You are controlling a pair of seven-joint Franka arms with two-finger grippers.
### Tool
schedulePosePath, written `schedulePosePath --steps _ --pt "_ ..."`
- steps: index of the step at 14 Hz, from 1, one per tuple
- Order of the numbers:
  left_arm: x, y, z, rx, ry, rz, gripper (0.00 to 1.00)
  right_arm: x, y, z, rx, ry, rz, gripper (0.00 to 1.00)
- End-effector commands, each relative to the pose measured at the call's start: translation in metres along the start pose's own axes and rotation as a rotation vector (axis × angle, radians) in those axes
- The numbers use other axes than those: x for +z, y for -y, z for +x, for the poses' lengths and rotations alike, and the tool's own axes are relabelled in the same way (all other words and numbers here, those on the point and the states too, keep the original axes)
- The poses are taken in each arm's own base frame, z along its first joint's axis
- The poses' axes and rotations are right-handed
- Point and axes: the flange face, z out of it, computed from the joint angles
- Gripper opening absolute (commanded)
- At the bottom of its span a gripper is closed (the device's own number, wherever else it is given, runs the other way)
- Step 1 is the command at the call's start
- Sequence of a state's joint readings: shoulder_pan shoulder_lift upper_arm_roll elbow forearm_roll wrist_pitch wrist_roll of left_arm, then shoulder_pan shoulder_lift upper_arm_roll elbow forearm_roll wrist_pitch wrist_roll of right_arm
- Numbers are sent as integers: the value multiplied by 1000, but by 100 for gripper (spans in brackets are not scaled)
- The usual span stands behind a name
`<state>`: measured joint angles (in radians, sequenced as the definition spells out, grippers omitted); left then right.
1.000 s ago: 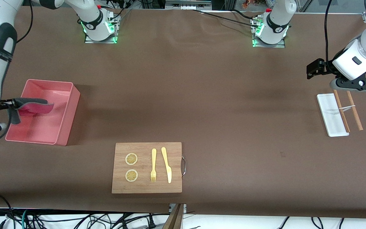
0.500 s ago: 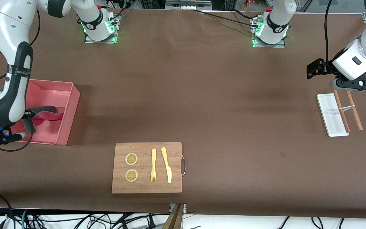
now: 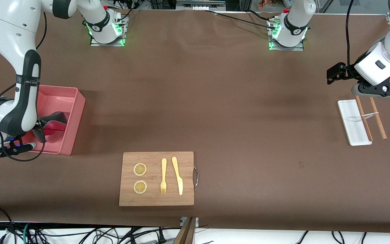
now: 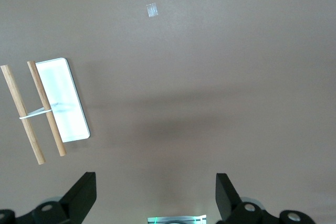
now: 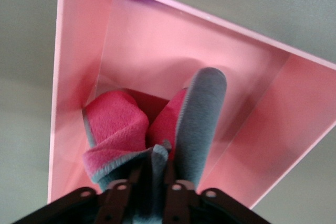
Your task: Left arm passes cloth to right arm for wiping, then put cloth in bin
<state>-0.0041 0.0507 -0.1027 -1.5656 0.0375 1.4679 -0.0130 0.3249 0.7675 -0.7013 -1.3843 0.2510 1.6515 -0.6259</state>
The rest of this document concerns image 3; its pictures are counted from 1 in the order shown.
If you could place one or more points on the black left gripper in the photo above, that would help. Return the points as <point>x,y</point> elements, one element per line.
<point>344,72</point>

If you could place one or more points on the pink and grey cloth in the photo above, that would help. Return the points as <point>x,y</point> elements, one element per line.
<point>58,126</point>

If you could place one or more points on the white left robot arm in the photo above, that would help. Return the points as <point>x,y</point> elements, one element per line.
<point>371,67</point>

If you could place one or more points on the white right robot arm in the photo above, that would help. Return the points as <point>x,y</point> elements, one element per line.
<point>12,34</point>

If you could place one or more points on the pink plastic bin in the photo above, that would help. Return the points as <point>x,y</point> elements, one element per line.
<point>73,112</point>

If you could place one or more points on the white rectangular tray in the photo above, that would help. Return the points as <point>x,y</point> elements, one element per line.
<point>350,122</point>

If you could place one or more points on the thin white band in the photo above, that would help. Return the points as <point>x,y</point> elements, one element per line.
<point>369,115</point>

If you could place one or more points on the lemon slice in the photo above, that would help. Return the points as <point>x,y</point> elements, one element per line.
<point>140,187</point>
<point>140,169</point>

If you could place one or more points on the wooden cutting board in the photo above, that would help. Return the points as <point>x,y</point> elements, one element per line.
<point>152,159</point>

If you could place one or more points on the yellow plastic fork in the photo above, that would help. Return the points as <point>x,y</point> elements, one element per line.
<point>164,169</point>

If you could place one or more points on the yellow plastic knife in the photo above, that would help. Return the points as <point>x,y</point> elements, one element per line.
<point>178,176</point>

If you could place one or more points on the wooden plank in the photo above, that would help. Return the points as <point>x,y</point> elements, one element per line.
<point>186,234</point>

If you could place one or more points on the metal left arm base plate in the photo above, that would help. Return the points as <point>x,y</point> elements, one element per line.
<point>300,48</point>

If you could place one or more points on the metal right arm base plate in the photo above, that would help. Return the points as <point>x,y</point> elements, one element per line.
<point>120,40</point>

